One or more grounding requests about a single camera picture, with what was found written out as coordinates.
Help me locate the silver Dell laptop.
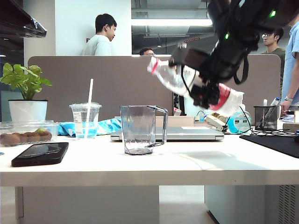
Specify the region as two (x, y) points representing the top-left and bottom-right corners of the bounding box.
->
(110, 126), (225, 142)

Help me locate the clear plastic pitcher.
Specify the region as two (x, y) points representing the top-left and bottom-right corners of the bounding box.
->
(120, 105), (169, 155)

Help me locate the black plastic-wrapped shelf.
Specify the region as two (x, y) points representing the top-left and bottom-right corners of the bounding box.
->
(0, 0), (47, 38)

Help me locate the man with glasses dark shirt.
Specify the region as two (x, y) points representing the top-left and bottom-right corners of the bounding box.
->
(261, 27), (286, 89)

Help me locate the mineral water bottle red label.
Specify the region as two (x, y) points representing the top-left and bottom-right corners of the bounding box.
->
(147, 56), (245, 117)

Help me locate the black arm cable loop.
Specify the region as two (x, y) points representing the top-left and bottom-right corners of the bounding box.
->
(233, 56), (249, 85)

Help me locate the white drinking straw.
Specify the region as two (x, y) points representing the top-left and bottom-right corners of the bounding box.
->
(84, 78), (94, 138)

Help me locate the white plant pot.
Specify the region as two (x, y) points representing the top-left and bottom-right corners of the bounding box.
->
(8, 99), (49, 122)

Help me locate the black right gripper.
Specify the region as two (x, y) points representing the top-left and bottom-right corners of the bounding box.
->
(192, 35), (260, 108)

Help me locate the brown desk partition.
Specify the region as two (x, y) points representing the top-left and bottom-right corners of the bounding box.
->
(27, 54), (281, 117)

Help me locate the blue hand sanitizer pump bottle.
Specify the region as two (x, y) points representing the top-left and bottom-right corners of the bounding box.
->
(228, 105), (252, 134)

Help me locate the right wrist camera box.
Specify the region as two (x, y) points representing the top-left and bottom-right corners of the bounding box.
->
(171, 48), (210, 70)

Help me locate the seated man behind partition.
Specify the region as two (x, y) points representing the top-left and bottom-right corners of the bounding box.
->
(139, 47), (156, 56)

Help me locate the long ceiling light strip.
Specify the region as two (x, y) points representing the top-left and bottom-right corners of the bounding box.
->
(130, 18), (214, 27)

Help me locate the white stapler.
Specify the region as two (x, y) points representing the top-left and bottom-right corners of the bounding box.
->
(205, 114), (227, 134)

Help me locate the black mesh pen holder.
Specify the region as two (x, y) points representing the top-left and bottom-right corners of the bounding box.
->
(253, 105), (280, 131)

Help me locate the clear plastic fruit container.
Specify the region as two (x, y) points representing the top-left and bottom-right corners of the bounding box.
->
(0, 120), (60, 147)

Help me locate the person in light blue shirt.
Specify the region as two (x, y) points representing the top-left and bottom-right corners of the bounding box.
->
(280, 21), (299, 112)

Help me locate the silver framed mirror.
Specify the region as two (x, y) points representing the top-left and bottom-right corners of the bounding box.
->
(172, 92), (189, 117)

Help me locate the black desk cable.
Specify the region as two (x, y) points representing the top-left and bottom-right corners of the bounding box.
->
(221, 106), (292, 137)

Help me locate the light wooden block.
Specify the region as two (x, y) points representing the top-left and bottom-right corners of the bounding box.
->
(282, 122), (299, 133)

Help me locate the man in pale grey shirt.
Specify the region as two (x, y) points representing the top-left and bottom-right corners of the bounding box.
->
(81, 13), (117, 56)

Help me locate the green leafy plant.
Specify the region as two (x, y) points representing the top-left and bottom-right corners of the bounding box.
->
(0, 63), (52, 101)

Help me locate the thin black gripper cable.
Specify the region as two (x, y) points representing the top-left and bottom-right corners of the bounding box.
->
(181, 65), (197, 98)

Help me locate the white vented cabinet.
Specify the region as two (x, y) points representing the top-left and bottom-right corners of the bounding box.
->
(204, 185), (299, 224)

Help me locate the black smartphone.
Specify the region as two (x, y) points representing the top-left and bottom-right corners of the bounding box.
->
(11, 142), (70, 168)

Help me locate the clear plastic drink cup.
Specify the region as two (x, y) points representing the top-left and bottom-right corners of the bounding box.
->
(69, 102), (102, 140)

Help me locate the black desk mat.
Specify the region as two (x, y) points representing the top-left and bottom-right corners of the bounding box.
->
(239, 134), (299, 159)

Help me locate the blue patterned cloth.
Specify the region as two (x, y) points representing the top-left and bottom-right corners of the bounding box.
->
(57, 118), (122, 137)

